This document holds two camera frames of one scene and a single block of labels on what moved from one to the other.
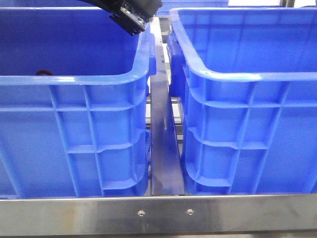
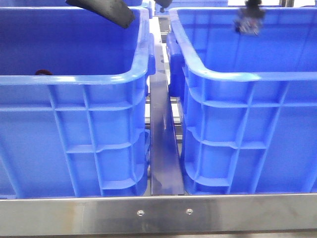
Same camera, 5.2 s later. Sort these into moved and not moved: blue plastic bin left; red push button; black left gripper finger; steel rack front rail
Moved: black left gripper finger
Not moved: red push button; steel rack front rail; blue plastic bin left
